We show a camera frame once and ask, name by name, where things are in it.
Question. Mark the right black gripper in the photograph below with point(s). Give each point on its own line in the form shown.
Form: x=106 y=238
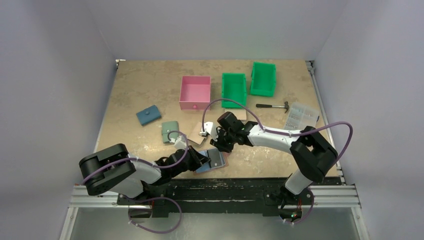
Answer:
x=221 y=139

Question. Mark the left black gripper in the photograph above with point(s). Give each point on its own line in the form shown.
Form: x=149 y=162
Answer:
x=194 y=157

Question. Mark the brown card holder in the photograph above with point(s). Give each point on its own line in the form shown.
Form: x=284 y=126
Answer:
x=206 y=167

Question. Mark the beige card holder with strap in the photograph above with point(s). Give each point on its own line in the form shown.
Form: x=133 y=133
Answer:
x=240 y=114

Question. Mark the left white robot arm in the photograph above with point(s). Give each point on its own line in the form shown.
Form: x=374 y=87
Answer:
x=113 y=169

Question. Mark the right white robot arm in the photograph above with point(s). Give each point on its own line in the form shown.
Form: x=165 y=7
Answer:
x=312 y=153

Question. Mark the cream card holder with snap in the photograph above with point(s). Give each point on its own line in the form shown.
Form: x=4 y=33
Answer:
x=195 y=135

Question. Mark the green card holder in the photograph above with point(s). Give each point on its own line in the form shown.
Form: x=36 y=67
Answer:
x=169 y=130

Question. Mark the blue card holder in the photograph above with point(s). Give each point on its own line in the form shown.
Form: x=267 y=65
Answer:
x=148 y=115

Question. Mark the left green bin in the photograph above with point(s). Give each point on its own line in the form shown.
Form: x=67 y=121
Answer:
x=234 y=87

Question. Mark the green bin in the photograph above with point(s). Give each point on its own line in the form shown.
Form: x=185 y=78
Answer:
x=263 y=79
x=234 y=87

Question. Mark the pink open box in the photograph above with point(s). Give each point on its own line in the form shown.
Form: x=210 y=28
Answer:
x=195 y=92

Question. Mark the right green bin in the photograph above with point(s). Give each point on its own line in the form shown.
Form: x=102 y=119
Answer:
x=263 y=79

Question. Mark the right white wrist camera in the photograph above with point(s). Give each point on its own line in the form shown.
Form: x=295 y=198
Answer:
x=206 y=129

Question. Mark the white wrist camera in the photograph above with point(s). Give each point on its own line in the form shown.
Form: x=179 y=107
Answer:
x=181 y=143
x=206 y=129

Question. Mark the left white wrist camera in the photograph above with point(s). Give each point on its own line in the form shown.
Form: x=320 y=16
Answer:
x=181 y=143

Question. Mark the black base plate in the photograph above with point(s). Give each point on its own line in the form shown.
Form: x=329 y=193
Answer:
x=263 y=196

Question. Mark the black handled hammer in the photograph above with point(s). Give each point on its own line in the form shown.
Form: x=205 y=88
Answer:
x=285 y=106

